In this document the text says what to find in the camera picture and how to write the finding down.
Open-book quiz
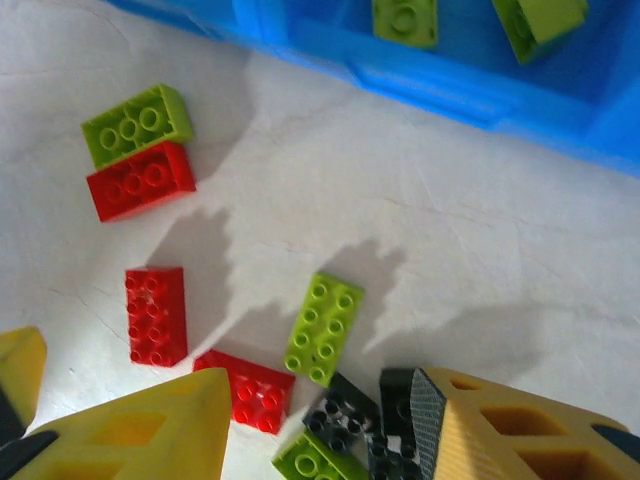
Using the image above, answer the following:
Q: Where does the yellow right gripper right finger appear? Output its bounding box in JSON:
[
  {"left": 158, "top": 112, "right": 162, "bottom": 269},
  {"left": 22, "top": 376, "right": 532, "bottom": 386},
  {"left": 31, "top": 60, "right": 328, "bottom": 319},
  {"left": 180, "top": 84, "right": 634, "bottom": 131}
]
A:
[{"left": 409, "top": 367, "right": 640, "bottom": 480}]

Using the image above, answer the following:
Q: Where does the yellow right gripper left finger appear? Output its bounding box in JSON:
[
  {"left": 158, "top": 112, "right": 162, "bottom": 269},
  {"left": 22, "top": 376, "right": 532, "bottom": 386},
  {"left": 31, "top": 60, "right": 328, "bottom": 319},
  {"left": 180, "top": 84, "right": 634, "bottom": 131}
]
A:
[{"left": 0, "top": 368, "right": 232, "bottom": 480}]

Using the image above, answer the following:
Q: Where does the red lego brick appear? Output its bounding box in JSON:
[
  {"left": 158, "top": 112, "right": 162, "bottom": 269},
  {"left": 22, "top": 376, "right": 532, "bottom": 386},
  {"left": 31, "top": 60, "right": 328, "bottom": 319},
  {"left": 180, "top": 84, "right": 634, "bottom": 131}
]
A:
[
  {"left": 85, "top": 140, "right": 197, "bottom": 223},
  {"left": 124, "top": 266, "right": 189, "bottom": 369},
  {"left": 192, "top": 348, "right": 297, "bottom": 436}
]

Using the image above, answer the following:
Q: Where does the green lego brick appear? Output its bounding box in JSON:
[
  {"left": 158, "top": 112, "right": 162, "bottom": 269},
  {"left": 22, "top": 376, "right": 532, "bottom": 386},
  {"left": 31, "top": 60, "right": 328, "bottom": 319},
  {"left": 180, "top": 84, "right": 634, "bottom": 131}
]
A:
[
  {"left": 271, "top": 431, "right": 372, "bottom": 480},
  {"left": 491, "top": 0, "right": 590, "bottom": 66},
  {"left": 81, "top": 83, "right": 195, "bottom": 170},
  {"left": 283, "top": 272, "right": 365, "bottom": 389},
  {"left": 371, "top": 0, "right": 440, "bottom": 50}
]

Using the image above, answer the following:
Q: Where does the blue plastic bin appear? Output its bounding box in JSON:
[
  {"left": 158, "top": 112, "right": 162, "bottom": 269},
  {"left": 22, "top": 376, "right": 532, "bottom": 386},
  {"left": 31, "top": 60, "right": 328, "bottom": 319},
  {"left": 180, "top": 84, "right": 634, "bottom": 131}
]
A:
[
  {"left": 99, "top": 0, "right": 251, "bottom": 44},
  {"left": 234, "top": 0, "right": 640, "bottom": 176}
]

